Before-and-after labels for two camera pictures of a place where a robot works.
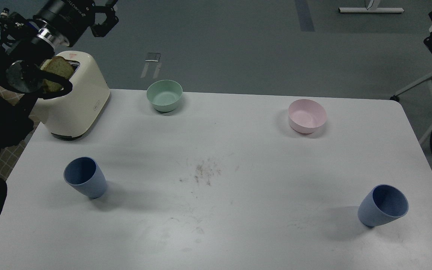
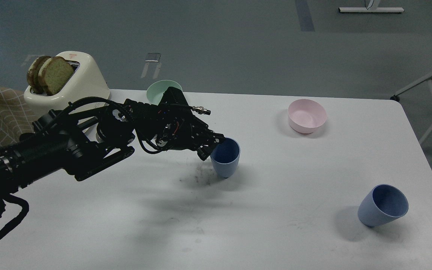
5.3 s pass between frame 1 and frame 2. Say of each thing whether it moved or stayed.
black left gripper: moved
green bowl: stayed
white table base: stayed
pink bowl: stayed
